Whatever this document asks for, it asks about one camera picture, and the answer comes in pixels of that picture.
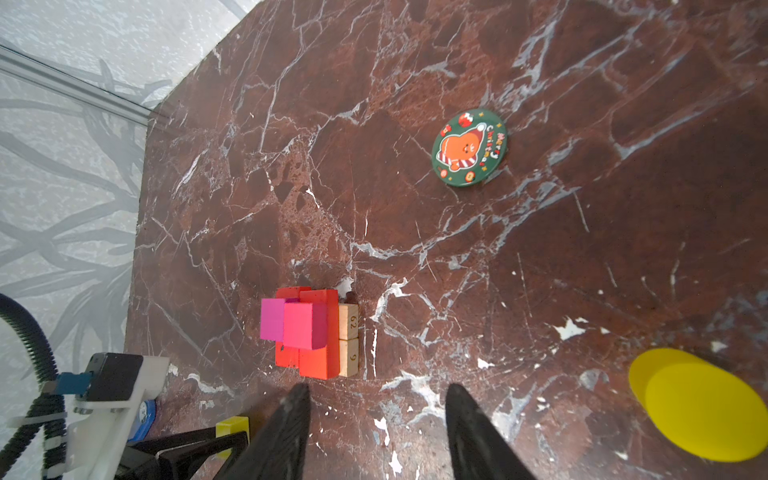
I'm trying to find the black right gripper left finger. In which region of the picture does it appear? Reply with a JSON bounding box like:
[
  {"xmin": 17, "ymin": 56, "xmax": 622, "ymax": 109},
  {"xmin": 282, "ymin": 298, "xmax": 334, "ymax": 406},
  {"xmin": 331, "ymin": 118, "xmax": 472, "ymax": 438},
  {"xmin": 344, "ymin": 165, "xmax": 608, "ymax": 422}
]
[{"xmin": 217, "ymin": 383, "xmax": 311, "ymax": 479}]

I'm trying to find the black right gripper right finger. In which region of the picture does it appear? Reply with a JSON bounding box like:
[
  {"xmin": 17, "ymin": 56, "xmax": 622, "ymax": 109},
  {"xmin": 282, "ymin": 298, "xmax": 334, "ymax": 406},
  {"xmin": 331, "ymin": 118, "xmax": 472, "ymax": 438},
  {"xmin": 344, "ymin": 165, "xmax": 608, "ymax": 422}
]
[{"xmin": 445, "ymin": 383, "xmax": 534, "ymax": 480}]

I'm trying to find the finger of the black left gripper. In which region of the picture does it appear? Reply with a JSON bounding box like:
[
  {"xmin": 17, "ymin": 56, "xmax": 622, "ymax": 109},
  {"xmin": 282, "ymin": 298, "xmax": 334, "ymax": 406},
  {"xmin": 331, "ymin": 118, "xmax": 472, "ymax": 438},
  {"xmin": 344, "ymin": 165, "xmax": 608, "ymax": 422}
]
[{"xmin": 128, "ymin": 428, "xmax": 249, "ymax": 480}]

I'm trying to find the red block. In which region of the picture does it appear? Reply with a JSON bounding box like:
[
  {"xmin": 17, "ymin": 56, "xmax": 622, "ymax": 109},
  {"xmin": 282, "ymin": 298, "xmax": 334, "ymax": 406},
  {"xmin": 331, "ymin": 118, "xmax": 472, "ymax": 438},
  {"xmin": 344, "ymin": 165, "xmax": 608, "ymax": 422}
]
[
  {"xmin": 299, "ymin": 289, "xmax": 340, "ymax": 380},
  {"xmin": 275, "ymin": 286, "xmax": 310, "ymax": 369}
]

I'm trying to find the pink small block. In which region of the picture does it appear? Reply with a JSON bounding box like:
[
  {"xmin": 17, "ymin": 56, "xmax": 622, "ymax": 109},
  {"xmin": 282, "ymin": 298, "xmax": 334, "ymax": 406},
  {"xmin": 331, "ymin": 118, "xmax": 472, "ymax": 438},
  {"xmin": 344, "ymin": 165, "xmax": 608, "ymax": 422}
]
[{"xmin": 284, "ymin": 302, "xmax": 328, "ymax": 350}]

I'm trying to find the yellow cylinder block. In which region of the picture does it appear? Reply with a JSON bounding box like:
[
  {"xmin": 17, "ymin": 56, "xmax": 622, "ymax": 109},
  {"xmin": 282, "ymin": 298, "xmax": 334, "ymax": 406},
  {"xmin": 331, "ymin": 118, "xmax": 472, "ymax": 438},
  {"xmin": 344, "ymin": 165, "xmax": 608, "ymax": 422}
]
[{"xmin": 628, "ymin": 348, "xmax": 767, "ymax": 463}]

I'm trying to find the yellow cube block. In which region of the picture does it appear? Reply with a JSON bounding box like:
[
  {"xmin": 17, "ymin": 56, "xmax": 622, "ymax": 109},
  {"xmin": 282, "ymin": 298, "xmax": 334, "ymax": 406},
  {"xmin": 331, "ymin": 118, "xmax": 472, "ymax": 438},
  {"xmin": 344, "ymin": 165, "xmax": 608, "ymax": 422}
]
[{"xmin": 215, "ymin": 416, "xmax": 250, "ymax": 460}]

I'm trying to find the magenta cube block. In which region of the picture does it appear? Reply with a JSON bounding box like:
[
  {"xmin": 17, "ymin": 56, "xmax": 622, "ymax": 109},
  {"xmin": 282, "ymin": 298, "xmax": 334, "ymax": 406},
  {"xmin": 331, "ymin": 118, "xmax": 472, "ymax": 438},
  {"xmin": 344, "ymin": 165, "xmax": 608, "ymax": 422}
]
[{"xmin": 259, "ymin": 298, "xmax": 286, "ymax": 342}]

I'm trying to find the natural long wood block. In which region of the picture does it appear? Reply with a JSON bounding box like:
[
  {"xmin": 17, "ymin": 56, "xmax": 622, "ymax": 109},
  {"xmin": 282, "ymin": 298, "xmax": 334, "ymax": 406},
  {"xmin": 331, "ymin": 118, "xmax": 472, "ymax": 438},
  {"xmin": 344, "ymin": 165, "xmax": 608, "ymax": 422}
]
[{"xmin": 338, "ymin": 304, "xmax": 360, "ymax": 340}]

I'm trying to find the green round cartoon badge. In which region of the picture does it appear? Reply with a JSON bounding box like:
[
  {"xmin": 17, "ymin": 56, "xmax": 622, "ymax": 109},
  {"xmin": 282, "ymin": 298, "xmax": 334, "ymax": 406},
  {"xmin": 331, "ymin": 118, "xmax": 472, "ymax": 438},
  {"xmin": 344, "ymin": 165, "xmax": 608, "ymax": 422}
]
[{"xmin": 431, "ymin": 109, "xmax": 508, "ymax": 187}]

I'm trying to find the left back frame post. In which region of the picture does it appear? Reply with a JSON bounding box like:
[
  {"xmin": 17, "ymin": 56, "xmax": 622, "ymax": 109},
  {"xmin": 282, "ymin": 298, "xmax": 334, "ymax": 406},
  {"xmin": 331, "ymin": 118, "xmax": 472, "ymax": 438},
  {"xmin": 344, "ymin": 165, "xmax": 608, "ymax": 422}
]
[{"xmin": 1, "ymin": 45, "xmax": 151, "ymax": 126}]

